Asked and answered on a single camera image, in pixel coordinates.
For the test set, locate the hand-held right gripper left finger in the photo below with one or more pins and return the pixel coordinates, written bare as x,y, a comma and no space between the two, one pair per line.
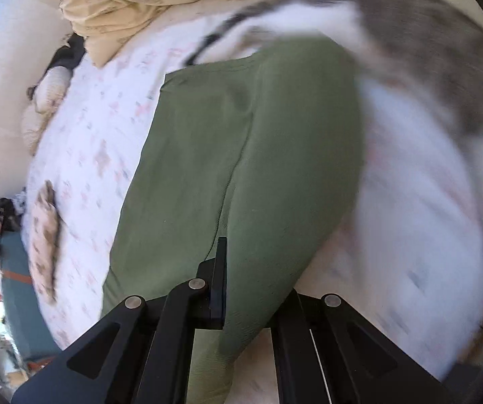
218,286

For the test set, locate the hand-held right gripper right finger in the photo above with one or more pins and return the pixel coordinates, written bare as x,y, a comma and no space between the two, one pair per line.
308,345

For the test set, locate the beige crumpled duvet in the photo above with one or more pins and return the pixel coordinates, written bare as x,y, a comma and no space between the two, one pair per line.
106,12

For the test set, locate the beige patterned cloth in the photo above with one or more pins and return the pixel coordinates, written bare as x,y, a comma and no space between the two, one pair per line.
43,244

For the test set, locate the cream plush pillow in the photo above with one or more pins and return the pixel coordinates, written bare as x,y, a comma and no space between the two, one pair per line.
41,101

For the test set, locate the black cloth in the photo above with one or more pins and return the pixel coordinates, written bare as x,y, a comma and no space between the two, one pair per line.
66,52

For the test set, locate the white floral bed sheet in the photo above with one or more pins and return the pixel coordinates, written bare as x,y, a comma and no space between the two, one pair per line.
98,134

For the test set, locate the teal bed base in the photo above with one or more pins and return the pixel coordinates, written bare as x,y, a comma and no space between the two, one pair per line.
18,307

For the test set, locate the grey and white cloth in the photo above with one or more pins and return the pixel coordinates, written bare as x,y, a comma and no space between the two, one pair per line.
426,50

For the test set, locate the green pants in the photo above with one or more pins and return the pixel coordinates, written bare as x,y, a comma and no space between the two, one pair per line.
245,155

